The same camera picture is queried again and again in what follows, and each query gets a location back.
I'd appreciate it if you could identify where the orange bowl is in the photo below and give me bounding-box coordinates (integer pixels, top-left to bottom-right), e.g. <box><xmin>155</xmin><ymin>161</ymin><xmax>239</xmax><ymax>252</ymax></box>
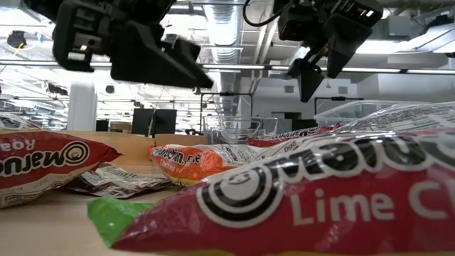
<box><xmin>154</xmin><ymin>133</ymin><xmax>206</xmax><ymax>147</ymax></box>

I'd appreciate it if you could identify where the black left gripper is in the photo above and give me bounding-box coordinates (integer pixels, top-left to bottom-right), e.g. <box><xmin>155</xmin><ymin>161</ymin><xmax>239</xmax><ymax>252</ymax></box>
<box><xmin>52</xmin><ymin>0</ymin><xmax>215</xmax><ymax>90</ymax></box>

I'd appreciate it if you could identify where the large black monitor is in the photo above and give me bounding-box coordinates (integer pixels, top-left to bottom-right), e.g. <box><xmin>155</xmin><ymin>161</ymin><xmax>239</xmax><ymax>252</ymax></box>
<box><xmin>131</xmin><ymin>107</ymin><xmax>178</xmax><ymax>137</ymax></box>

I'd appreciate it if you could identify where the lime chili ramen packet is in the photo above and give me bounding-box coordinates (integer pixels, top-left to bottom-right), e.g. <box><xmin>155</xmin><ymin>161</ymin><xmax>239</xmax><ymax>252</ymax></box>
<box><xmin>87</xmin><ymin>101</ymin><xmax>455</xmax><ymax>256</ymax></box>

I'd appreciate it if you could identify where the small clear plastic bin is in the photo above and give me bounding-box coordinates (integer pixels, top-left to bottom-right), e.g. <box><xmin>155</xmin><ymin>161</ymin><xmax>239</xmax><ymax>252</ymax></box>
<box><xmin>203</xmin><ymin>115</ymin><xmax>279</xmax><ymax>146</ymax></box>

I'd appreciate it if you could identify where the silver seasoning wrapper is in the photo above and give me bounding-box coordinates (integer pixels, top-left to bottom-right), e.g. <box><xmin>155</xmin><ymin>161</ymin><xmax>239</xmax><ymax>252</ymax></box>
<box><xmin>58</xmin><ymin>162</ymin><xmax>175</xmax><ymax>199</ymax></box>

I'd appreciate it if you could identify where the black ceiling cable reel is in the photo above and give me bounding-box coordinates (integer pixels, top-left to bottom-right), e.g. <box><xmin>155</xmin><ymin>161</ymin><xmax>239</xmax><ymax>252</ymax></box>
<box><xmin>6</xmin><ymin>30</ymin><xmax>28</xmax><ymax>50</ymax></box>

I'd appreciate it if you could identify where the large clear plastic bin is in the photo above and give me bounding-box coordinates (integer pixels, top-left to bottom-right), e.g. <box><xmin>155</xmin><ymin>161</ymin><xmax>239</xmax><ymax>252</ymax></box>
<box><xmin>314</xmin><ymin>100</ymin><xmax>431</xmax><ymax>127</ymax></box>

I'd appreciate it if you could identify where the red yellow ramen packet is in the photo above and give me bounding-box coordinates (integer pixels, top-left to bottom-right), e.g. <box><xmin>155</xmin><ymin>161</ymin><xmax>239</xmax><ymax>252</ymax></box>
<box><xmin>0</xmin><ymin>112</ymin><xmax>124</xmax><ymax>210</ymax></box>

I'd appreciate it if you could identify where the white pillar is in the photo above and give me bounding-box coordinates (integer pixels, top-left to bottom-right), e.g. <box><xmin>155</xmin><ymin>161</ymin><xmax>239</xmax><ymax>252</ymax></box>
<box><xmin>66</xmin><ymin>81</ymin><xmax>100</xmax><ymax>132</ymax></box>

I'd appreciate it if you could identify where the orange ramen packet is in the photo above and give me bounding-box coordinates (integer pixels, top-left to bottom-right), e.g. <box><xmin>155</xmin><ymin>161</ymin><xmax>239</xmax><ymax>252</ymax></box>
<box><xmin>148</xmin><ymin>143</ymin><xmax>264</xmax><ymax>188</ymax></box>

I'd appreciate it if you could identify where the orange plastic tray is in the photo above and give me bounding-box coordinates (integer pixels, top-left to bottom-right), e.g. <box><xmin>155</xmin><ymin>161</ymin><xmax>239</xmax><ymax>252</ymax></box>
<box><xmin>53</xmin><ymin>129</ymin><xmax>154</xmax><ymax>175</ymax></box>

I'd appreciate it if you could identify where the long ceiling light strip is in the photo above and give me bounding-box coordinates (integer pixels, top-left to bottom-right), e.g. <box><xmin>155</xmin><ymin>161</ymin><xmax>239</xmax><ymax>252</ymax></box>
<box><xmin>0</xmin><ymin>60</ymin><xmax>455</xmax><ymax>75</ymax></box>

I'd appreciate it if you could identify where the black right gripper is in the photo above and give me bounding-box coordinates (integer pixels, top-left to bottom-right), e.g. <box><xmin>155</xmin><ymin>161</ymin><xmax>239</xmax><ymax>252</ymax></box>
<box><xmin>277</xmin><ymin>0</ymin><xmax>385</xmax><ymax>104</ymax></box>

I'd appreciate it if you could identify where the black metal frame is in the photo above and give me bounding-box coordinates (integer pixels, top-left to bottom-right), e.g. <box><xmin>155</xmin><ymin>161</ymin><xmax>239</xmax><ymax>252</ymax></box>
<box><xmin>314</xmin><ymin>95</ymin><xmax>365</xmax><ymax>115</ymax></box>
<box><xmin>199</xmin><ymin>92</ymin><xmax>254</xmax><ymax>133</ymax></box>

